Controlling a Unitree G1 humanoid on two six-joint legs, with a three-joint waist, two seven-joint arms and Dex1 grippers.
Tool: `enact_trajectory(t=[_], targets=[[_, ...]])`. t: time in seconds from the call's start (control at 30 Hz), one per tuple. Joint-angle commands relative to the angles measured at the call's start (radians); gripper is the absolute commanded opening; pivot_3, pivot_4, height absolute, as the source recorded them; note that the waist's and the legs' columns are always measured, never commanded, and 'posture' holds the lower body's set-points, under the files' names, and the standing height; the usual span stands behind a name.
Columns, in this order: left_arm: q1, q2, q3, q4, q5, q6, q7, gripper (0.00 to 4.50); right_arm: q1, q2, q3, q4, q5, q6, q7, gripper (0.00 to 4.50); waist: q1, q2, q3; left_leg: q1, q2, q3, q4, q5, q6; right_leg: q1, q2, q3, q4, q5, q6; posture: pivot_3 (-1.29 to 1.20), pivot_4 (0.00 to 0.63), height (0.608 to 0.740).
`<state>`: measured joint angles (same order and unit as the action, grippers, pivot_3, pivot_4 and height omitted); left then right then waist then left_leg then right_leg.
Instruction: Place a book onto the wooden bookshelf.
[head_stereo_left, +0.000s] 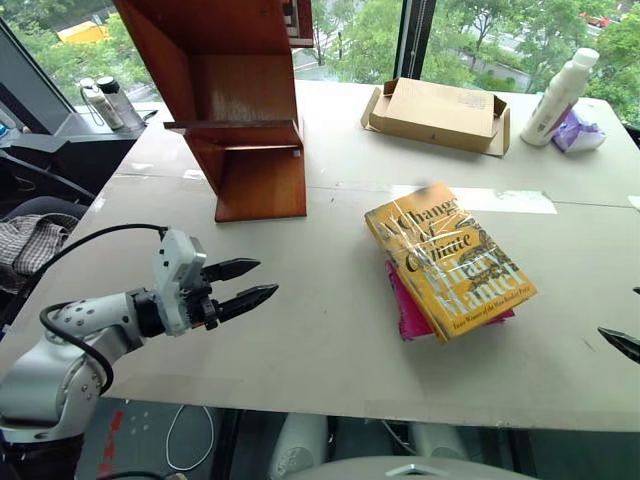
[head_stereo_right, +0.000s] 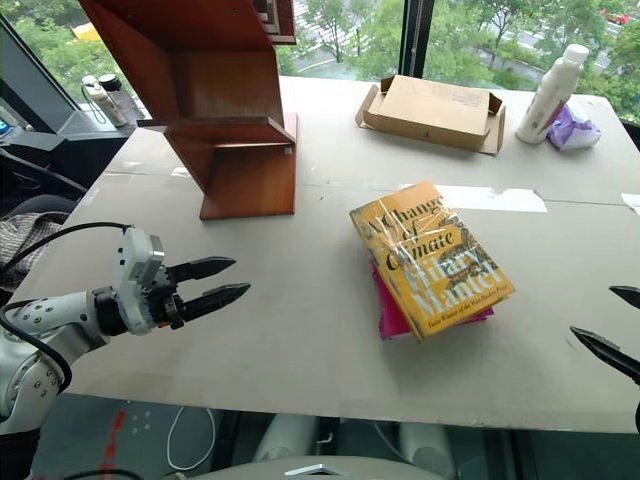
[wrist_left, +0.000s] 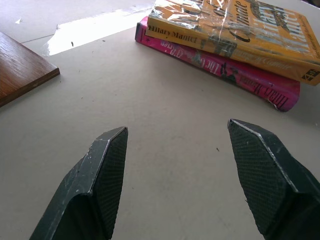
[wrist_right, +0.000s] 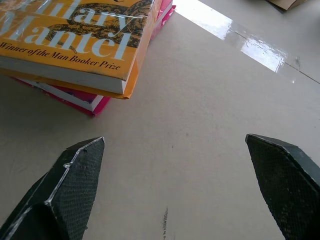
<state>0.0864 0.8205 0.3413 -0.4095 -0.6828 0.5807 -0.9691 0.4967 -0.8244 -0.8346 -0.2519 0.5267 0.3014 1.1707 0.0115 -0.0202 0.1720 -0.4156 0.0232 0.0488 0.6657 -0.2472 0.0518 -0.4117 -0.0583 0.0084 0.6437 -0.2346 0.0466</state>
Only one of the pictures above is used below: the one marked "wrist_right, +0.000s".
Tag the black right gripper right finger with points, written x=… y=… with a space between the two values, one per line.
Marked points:
x=280 y=180

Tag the yellow Hilary Mantel book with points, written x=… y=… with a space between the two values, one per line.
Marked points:
x=75 y=45

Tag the brown cardboard piece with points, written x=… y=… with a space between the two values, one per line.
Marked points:
x=283 y=3

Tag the pink book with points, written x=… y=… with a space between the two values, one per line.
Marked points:
x=95 y=100

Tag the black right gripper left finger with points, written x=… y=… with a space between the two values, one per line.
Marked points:
x=72 y=185

